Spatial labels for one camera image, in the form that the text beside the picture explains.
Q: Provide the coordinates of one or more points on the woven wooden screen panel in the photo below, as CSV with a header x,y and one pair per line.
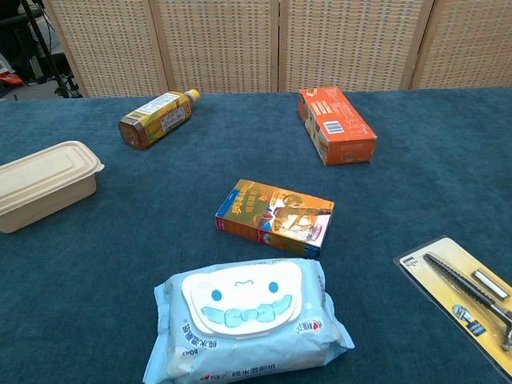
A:
x,y
468,44
352,40
220,44
108,48

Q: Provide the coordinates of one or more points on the blue velvet tablecloth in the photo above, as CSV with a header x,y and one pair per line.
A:
x,y
160,224

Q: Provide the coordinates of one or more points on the black tripod stand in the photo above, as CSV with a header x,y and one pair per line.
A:
x,y
48,60

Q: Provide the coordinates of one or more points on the yellow tea bottle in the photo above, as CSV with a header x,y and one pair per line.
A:
x,y
160,120

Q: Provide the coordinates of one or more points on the yellow razor blister package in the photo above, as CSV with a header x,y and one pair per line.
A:
x,y
436,268

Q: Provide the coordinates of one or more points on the orange bag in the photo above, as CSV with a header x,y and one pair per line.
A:
x,y
11,79

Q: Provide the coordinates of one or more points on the small orange-yellow snack box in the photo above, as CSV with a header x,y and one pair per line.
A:
x,y
276,216

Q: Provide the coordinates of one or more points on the blue wet wipes pack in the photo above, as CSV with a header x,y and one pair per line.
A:
x,y
256,344

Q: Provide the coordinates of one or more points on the long orange carton box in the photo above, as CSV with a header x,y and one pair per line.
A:
x,y
340,124

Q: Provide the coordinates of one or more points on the beige lidded food container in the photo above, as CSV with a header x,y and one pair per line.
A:
x,y
44,184

